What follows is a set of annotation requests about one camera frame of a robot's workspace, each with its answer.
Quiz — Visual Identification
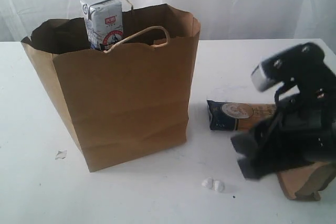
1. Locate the spaghetti pasta packet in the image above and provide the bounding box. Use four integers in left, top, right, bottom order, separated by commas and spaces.
207, 100, 276, 132

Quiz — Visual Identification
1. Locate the small white blue carton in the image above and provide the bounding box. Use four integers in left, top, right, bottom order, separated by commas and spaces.
80, 0, 123, 51

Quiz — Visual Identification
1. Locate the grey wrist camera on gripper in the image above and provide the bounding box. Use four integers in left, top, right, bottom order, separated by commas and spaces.
251, 42, 335, 93

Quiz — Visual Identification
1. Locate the clear plastic scrap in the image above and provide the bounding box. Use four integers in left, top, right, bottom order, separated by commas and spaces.
55, 150, 67, 160

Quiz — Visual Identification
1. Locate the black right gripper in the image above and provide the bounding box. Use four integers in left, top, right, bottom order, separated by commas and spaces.
230, 87, 335, 180

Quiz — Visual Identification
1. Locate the brown paper bag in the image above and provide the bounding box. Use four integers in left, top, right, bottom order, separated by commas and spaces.
22, 4, 201, 172

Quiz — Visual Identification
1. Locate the brown kraft pouch orange label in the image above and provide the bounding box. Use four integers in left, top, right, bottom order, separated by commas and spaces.
277, 162, 335, 201

